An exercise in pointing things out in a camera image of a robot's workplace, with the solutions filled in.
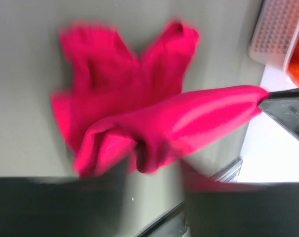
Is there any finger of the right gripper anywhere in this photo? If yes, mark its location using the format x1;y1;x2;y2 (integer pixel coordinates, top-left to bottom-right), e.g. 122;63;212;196
259;88;299;141

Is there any crimson red t-shirt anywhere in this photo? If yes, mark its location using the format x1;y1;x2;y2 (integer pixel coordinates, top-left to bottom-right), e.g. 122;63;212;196
51;21;269;178

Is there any white plastic basket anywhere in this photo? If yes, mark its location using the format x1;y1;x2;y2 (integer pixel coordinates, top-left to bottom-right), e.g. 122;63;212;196
248;0;299;72

